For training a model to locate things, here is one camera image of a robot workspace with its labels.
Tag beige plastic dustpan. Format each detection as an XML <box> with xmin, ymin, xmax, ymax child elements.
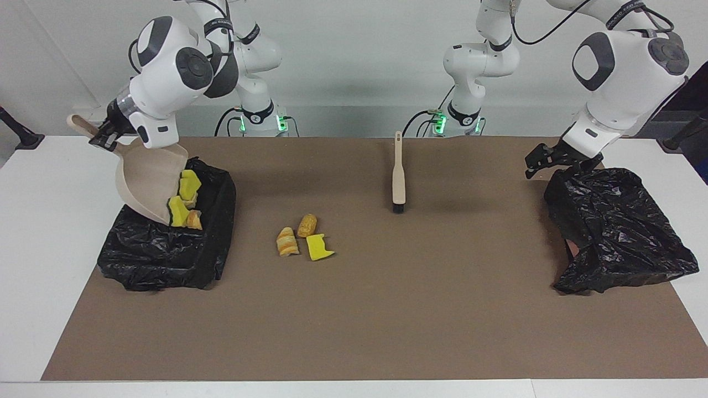
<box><xmin>66</xmin><ymin>114</ymin><xmax>190</xmax><ymax>226</ymax></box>

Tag large yellow sponge piece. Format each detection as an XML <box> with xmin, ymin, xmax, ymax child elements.
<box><xmin>178</xmin><ymin>169</ymin><xmax>201</xmax><ymax>201</ymax></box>

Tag small yellow sponge piece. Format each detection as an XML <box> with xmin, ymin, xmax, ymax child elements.
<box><xmin>168</xmin><ymin>196</ymin><xmax>190</xmax><ymax>227</ymax></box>

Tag beige hand brush black bristles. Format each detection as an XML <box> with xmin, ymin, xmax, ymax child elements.
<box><xmin>392</xmin><ymin>131</ymin><xmax>407</xmax><ymax>214</ymax></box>

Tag striped bread roll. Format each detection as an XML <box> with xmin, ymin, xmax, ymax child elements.
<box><xmin>276</xmin><ymin>227</ymin><xmax>300</xmax><ymax>258</ymax></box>

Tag notched yellow sponge piece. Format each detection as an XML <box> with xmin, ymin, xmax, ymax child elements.
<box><xmin>306</xmin><ymin>234</ymin><xmax>336</xmax><ymax>261</ymax></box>

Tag black bag bin showing pink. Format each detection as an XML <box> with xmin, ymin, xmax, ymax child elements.
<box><xmin>542</xmin><ymin>167</ymin><xmax>700</xmax><ymax>295</ymax></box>

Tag black bag lined bin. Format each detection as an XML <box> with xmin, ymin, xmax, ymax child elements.
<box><xmin>97</xmin><ymin>156</ymin><xmax>237</xmax><ymax>292</ymax></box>

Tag white box yellow labels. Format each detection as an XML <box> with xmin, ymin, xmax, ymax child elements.
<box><xmin>72</xmin><ymin>106</ymin><xmax>111</xmax><ymax>125</ymax></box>

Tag dark background panel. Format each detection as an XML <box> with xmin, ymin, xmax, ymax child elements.
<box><xmin>669</xmin><ymin>60</ymin><xmax>708</xmax><ymax>186</ymax></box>

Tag brown table mat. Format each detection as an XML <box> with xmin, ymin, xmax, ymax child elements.
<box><xmin>41</xmin><ymin>137</ymin><xmax>708</xmax><ymax>382</ymax></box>

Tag black camera stand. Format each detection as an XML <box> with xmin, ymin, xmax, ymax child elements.
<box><xmin>0</xmin><ymin>105</ymin><xmax>46</xmax><ymax>151</ymax></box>
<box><xmin>657</xmin><ymin>108</ymin><xmax>708</xmax><ymax>154</ymax></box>

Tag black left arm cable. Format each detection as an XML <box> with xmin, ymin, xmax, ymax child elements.
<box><xmin>510</xmin><ymin>0</ymin><xmax>675</xmax><ymax>46</ymax></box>

